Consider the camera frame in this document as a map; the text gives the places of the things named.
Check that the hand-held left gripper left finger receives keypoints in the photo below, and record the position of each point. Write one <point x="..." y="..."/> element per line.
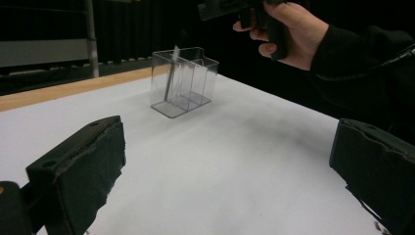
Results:
<point x="81" y="169"/>

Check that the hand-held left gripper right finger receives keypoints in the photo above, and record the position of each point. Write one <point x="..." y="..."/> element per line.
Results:
<point x="375" y="163"/>

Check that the clear plastic organizer box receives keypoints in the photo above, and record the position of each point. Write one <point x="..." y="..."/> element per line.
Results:
<point x="192" y="84"/>

